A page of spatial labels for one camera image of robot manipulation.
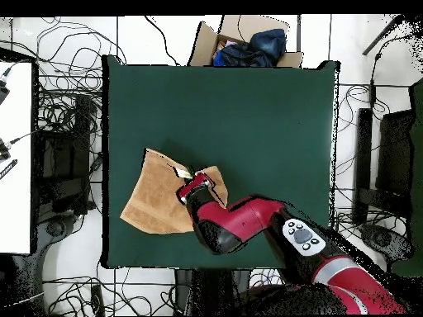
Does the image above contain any orange terry towel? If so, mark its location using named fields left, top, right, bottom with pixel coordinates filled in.
left=119, top=147, right=229, bottom=235

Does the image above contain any dark green table cloth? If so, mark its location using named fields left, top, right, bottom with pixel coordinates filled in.
left=102, top=54, right=339, bottom=270

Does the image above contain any black equipment stand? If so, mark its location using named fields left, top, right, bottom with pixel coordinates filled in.
left=34, top=93, right=92, bottom=217

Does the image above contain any dark navy garment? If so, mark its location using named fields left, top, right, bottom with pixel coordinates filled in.
left=212, top=42, right=276, bottom=68

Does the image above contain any brown cardboard box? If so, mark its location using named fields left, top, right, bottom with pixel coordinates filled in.
left=188, top=14, right=303, bottom=69

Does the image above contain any grey round base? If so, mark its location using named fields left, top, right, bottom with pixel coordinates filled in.
left=34, top=213, right=83, bottom=258

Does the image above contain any black power strip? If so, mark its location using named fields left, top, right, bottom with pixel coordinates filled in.
left=90, top=284, right=106, bottom=317

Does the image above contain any blue denim garment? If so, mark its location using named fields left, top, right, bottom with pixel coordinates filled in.
left=247, top=28, right=288, bottom=59

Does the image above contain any white side table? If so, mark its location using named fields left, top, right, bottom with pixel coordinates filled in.
left=0, top=60, right=34, bottom=255

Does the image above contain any black slotted strip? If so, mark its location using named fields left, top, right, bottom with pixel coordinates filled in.
left=0, top=158, right=18, bottom=181

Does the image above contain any small black device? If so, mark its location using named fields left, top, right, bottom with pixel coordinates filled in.
left=0, top=137, right=12, bottom=163

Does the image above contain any black wheeled base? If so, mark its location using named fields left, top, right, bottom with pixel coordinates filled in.
left=359, top=223, right=414, bottom=265

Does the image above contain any black monitor stand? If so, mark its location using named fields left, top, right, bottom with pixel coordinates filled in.
left=352, top=106, right=417, bottom=225

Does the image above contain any black slanted bar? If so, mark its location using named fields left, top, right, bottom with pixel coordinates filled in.
left=361, top=14, right=405, bottom=56

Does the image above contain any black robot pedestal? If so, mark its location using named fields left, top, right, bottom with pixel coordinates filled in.
left=173, top=268, right=252, bottom=316

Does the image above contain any blue and black cable tangle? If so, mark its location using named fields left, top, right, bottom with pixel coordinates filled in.
left=249, top=268, right=286, bottom=289

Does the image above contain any long black cable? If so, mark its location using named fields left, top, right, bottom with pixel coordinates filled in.
left=144, top=15, right=181, bottom=66

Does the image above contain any black cable with plug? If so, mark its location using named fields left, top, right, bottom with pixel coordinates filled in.
left=368, top=31, right=423, bottom=108

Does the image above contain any black camera with cable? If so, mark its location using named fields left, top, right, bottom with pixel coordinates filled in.
left=0, top=77, right=11, bottom=106

